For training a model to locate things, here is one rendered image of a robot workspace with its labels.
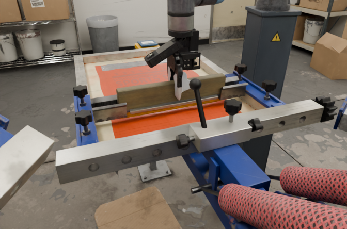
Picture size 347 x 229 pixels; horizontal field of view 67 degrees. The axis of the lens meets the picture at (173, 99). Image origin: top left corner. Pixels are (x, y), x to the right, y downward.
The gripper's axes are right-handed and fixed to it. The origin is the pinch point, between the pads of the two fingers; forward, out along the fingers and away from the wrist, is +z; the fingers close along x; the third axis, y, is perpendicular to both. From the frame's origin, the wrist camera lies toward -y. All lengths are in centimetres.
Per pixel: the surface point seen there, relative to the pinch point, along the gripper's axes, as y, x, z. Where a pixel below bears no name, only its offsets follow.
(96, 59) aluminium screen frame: -19, 57, 5
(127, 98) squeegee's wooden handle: -15.0, -1.5, -1.7
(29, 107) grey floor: -87, 214, 102
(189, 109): 5.1, -0.9, 6.3
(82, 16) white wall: -14, 368, 38
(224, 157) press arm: -2.0, -35.4, -2.3
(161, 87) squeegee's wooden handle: -4.4, -1.5, -3.5
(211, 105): 13.1, -1.6, 6.3
